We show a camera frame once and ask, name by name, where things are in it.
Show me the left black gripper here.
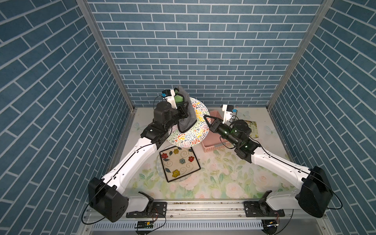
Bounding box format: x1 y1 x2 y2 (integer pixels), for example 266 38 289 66
163 101 189 132

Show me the small circuit board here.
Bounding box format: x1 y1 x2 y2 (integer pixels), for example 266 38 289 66
261 220 279 235
135 221 154 230

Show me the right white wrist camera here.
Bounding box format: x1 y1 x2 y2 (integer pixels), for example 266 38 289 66
222 104 238 124

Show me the round colourful doodle plate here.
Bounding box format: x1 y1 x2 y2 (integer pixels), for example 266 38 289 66
167 98 210 148

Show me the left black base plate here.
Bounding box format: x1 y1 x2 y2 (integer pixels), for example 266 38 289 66
126 202 167 218

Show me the right small circuit board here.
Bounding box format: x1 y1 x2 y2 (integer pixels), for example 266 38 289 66
261 220 279 235

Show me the pink plastic basket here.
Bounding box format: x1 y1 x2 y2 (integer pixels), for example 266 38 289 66
201 110 233 153

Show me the left small circuit board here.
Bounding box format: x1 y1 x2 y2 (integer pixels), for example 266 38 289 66
135 221 154 230

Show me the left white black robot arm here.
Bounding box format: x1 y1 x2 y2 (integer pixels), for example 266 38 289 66
88 101 195 222

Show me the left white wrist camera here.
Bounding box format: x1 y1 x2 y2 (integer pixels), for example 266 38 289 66
162 89 177 109

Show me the grey green cleaning cloth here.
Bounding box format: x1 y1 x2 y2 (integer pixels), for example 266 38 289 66
174 86 197 133

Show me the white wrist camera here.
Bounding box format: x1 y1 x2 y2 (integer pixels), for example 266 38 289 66
222 104 238 124
162 89 177 109

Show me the aluminium mounting rail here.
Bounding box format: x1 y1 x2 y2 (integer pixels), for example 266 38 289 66
83 199 317 223

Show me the square flower pattern plate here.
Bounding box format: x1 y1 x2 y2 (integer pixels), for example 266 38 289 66
159 146 201 183

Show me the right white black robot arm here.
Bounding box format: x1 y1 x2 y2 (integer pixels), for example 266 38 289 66
204 115 334 218

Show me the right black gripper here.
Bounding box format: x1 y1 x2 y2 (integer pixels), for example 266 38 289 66
204 116 239 148

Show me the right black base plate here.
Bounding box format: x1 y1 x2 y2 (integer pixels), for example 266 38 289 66
243 201 286 218

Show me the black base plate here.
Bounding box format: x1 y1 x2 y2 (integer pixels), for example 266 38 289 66
243 201 286 218
126 202 167 218

